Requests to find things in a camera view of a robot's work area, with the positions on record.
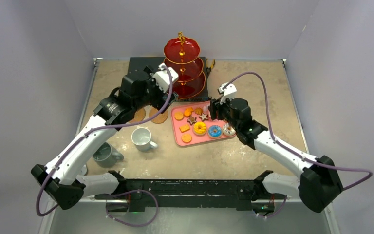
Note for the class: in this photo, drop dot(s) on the left woven rattan coaster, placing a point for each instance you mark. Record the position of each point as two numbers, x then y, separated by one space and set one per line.
138 116

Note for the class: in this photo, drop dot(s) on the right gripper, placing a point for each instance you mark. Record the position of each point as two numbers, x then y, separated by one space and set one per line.
214 109

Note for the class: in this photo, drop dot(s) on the round biscuit near fish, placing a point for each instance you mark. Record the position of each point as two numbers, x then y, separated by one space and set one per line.
179 116

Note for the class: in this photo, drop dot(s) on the white iced star cookie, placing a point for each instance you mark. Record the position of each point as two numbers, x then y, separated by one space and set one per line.
204 117

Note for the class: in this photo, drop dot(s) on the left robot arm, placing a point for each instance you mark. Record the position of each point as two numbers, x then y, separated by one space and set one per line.
60 178

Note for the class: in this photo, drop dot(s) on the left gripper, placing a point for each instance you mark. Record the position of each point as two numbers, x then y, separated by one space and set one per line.
158 103

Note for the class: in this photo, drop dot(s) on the brown centred star cookie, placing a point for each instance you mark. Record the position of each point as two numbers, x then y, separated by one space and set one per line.
192 120

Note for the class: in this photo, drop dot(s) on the pink serving tray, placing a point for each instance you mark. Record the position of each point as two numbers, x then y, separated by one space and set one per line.
195 138

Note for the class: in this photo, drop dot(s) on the round biscuit tray corner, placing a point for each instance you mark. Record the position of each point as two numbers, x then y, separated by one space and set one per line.
186 138

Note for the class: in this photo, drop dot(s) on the white chocolate donut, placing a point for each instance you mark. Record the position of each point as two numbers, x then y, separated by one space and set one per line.
227 130

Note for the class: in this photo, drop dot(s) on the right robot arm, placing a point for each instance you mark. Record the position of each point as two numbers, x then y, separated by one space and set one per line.
287 155

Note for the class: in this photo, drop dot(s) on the dark network switch box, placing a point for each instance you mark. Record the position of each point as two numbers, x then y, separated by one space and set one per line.
138 64

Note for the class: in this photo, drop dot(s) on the square yellow biscuit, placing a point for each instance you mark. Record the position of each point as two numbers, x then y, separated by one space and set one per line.
183 128

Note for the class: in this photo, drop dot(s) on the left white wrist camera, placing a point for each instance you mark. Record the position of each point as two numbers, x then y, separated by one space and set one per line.
165 77

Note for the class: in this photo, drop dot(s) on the swirl butter cookie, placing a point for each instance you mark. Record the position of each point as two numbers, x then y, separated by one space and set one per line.
198 111

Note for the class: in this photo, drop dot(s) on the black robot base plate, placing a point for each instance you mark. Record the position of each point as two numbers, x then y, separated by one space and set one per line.
242 195

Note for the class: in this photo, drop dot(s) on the woven rattan coaster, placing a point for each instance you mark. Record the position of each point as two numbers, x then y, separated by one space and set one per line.
138 116
160 118

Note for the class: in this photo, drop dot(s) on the grey ceramic mug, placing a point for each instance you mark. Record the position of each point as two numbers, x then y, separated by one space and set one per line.
106 156

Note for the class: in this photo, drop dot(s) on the blue frosted donut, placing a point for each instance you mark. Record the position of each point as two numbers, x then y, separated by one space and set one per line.
214 131

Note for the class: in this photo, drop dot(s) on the orange fish shaped cake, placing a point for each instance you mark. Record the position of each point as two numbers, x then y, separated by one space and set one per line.
188 112

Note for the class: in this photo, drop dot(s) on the white ceramic mug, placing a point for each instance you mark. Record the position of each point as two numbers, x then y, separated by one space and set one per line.
142 139

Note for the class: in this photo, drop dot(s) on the red three-tier cake stand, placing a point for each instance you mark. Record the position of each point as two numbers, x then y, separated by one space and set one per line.
182 54

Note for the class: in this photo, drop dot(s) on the yellow frosted donut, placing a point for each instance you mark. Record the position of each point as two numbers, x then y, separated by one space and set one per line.
199 128

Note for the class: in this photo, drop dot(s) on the pink silicone metal tongs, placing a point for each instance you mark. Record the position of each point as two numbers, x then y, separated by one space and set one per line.
206 110

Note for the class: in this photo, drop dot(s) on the aluminium frame rail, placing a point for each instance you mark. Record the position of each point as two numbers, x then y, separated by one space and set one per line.
68 195

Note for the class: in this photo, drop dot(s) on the right woven rattan coaster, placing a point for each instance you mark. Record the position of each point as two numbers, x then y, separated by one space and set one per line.
160 118

